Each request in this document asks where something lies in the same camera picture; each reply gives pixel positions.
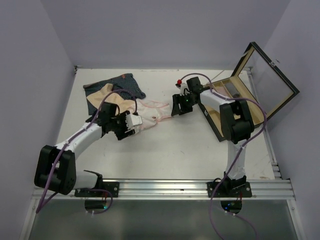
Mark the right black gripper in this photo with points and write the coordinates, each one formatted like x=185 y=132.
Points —
x=177 y=99

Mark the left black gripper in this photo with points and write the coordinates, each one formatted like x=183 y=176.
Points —
x=122 y=134

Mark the white pink-trimmed underwear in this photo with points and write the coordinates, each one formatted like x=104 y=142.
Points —
x=151 y=112

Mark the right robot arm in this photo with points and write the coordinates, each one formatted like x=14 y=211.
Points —
x=235 y=121

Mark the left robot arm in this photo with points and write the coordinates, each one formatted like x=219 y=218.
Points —
x=56 y=168

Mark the beige underwear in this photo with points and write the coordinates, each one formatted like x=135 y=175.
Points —
x=94 y=100

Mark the rolled pink underwear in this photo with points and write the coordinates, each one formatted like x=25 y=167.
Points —
x=221 y=90

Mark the rolled grey underwear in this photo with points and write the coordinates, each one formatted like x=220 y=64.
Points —
x=232 y=90

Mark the blue striped boxer shorts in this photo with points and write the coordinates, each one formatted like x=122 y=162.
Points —
x=125 y=81

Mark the black wooden compartment box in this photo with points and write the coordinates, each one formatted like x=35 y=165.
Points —
x=256 y=76

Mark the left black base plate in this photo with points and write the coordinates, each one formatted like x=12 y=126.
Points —
x=103 y=189

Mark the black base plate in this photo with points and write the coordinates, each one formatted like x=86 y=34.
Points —
x=103 y=189
x=243 y=191

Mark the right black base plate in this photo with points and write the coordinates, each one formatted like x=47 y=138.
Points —
x=243 y=191

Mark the aluminium mounting rail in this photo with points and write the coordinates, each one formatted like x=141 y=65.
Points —
x=148 y=189

